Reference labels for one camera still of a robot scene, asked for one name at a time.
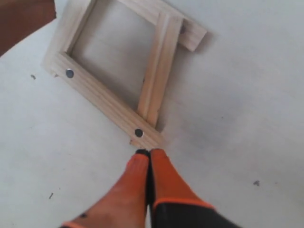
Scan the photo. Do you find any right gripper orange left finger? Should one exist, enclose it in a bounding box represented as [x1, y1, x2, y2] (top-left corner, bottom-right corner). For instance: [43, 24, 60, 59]
[61, 149, 150, 228]

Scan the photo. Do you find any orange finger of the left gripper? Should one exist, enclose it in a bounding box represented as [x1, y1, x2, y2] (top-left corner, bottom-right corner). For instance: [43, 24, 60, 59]
[0, 0, 56, 55]

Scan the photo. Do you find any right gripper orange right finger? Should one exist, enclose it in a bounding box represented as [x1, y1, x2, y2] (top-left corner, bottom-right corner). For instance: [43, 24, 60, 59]
[150, 149, 239, 228]

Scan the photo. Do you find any plain wooden stick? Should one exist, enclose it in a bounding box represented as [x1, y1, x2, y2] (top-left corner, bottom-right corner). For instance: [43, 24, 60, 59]
[46, 0, 96, 59]

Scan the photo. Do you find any wooden stick with two holes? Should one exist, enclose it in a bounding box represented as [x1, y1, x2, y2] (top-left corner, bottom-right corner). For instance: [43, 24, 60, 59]
[43, 52, 164, 149]

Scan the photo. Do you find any grooved wood block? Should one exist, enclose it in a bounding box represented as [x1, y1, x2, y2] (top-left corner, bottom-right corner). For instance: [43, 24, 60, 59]
[137, 15, 179, 128]

